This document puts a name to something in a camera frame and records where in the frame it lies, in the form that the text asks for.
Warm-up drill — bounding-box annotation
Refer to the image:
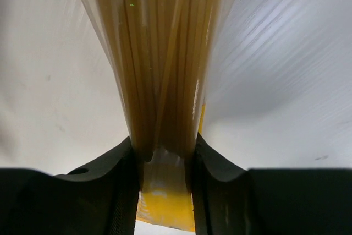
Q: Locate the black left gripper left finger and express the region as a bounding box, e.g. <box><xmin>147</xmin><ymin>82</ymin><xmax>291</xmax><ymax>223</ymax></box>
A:
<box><xmin>1</xmin><ymin>139</ymin><xmax>140</xmax><ymax>234</ymax></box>

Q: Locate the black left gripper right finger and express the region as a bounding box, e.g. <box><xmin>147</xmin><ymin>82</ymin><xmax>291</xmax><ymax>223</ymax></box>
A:
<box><xmin>192</xmin><ymin>136</ymin><xmax>351</xmax><ymax>234</ymax></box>

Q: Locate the yellow spaghetti bag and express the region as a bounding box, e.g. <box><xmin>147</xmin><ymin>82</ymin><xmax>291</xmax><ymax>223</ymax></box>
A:
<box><xmin>82</xmin><ymin>0</ymin><xmax>223</xmax><ymax>232</ymax></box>

